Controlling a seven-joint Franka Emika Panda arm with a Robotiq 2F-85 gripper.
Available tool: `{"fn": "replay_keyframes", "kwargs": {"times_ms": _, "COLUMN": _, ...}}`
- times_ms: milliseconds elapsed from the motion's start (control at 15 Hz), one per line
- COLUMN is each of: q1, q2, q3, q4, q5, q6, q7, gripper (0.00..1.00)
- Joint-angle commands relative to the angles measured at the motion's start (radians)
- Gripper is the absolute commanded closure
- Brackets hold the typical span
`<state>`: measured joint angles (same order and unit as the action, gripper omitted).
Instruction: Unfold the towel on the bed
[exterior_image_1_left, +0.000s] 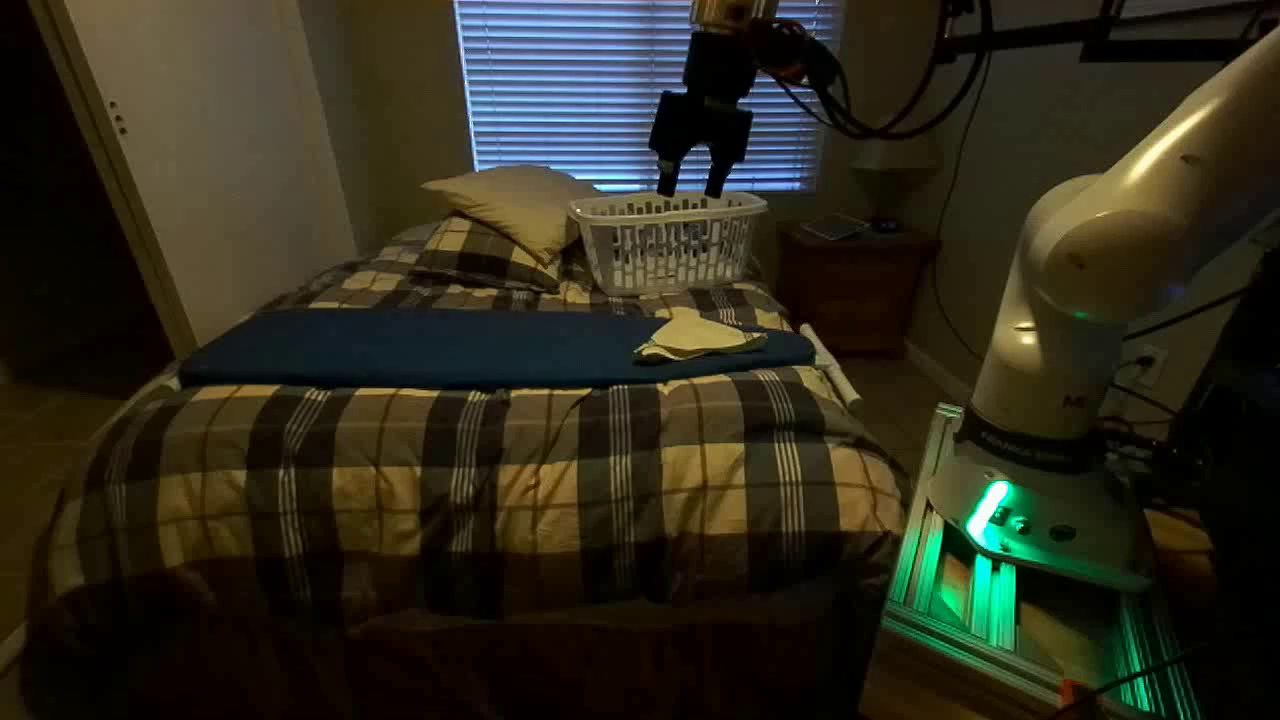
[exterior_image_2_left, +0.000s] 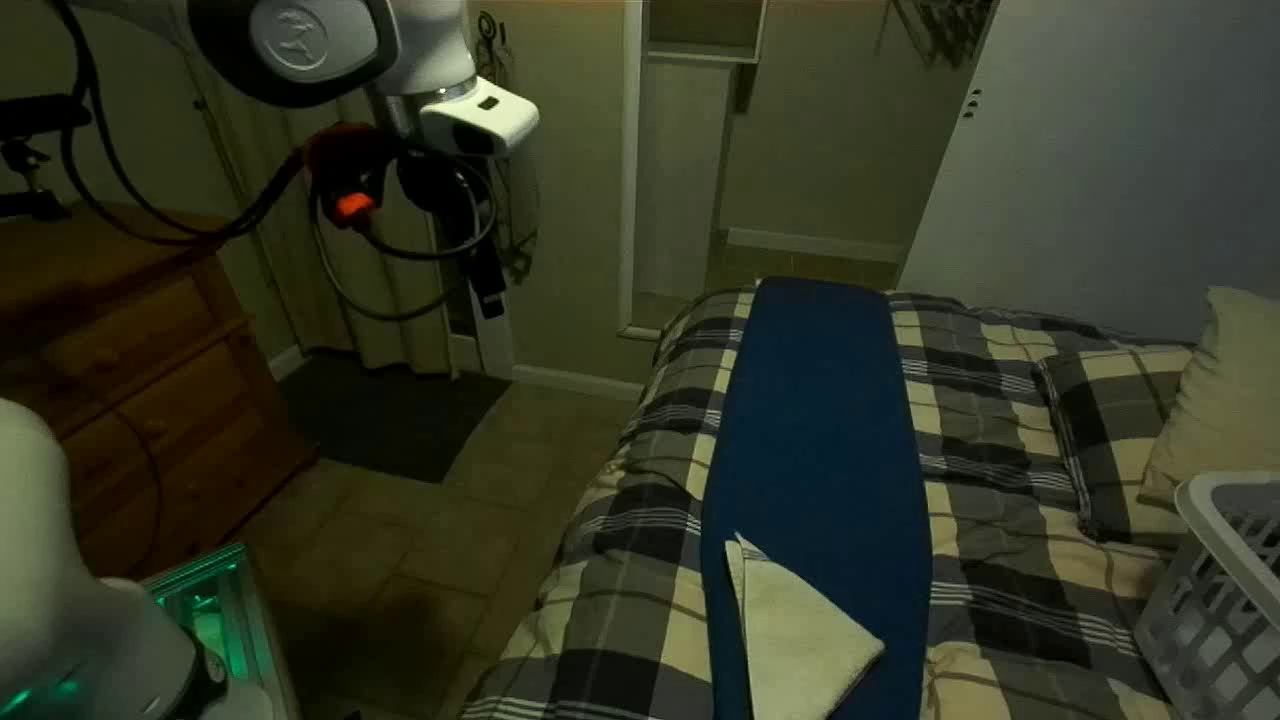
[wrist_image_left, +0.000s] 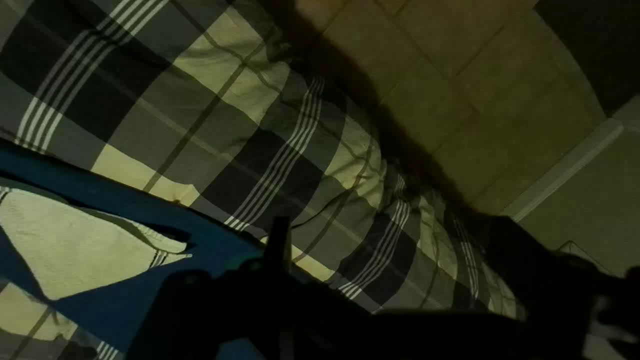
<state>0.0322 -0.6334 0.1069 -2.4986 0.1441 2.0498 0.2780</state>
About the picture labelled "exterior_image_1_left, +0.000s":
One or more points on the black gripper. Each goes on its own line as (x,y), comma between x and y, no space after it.
(705,126)

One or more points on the cream striped towel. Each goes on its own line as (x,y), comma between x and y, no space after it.
(692,338)

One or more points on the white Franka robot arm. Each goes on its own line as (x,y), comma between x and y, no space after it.
(1147,203)

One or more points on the dark brown bed base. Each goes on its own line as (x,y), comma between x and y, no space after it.
(403,665)

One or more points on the white laundry basket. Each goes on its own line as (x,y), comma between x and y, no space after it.
(667,247)

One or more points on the small box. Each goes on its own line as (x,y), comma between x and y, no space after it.
(832,230)

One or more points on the window blinds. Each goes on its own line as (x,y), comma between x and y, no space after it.
(563,80)

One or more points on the cream pillow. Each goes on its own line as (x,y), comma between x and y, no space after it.
(512,203)

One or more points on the wooden nightstand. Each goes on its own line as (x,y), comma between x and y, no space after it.
(853,287)

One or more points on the table lamp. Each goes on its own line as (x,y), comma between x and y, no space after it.
(891,164)

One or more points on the plaid pillow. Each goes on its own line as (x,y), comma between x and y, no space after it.
(466,254)

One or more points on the dark overhead bar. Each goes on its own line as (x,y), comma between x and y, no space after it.
(960,42)

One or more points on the blue mat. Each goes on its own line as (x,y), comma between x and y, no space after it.
(426,349)

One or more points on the plaid comforter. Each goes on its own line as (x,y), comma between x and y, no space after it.
(466,465)

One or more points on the large white door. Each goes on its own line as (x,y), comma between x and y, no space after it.
(226,161)

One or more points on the robot stand with green light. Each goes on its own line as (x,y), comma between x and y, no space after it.
(993,606)

